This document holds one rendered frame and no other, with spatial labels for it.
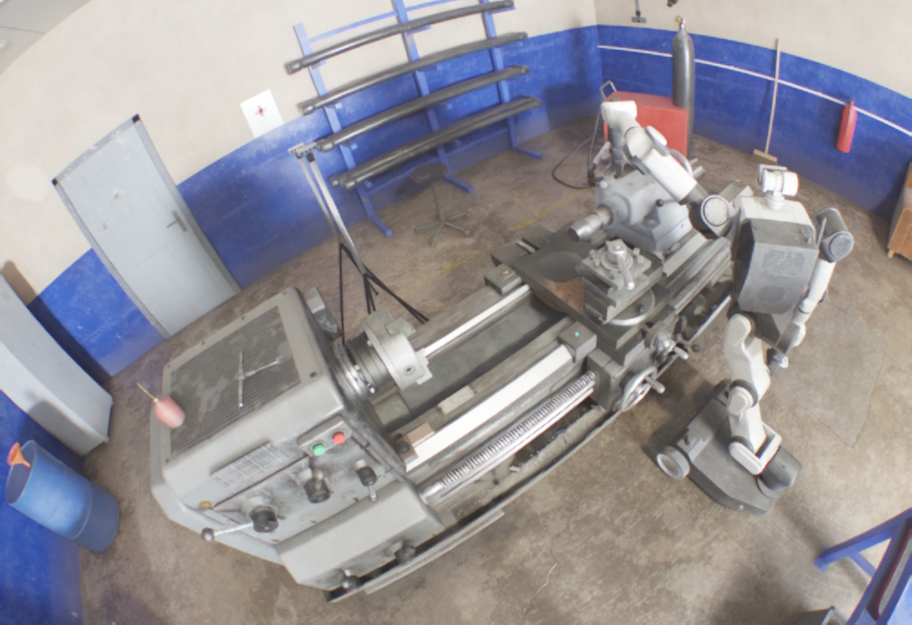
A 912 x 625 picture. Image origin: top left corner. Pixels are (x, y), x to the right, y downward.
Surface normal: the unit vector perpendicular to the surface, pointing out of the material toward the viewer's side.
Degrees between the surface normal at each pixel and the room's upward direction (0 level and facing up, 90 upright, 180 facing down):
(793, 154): 90
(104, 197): 90
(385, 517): 32
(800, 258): 88
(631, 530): 0
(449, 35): 90
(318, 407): 45
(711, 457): 0
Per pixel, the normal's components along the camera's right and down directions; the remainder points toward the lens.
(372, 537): 0.08, -0.36
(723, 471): -0.22, -0.73
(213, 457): 0.21, -0.18
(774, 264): -0.44, 0.65
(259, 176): 0.51, 0.47
